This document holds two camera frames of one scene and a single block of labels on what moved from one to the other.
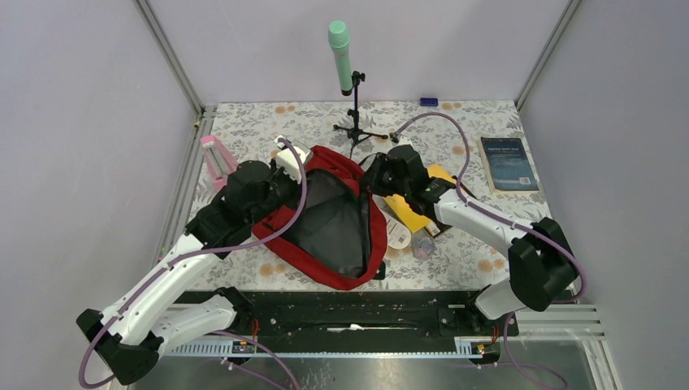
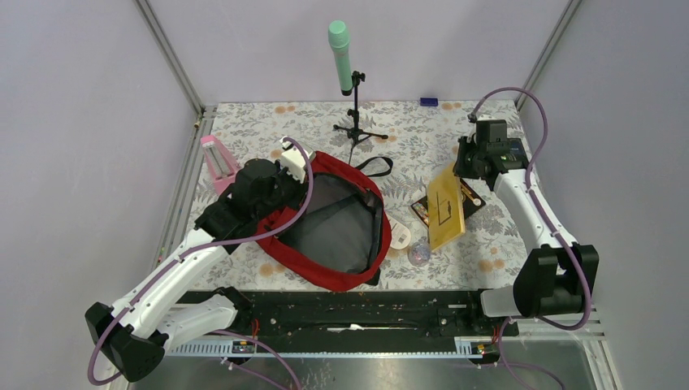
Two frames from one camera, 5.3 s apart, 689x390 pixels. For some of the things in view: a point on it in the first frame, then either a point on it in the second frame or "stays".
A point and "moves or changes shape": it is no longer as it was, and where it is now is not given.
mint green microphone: (338, 36) stays
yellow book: (405, 212) moves or changes shape
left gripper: (296, 187) stays
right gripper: (371, 176) to (458, 167)
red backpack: (334, 230) stays
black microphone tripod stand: (356, 132) stays
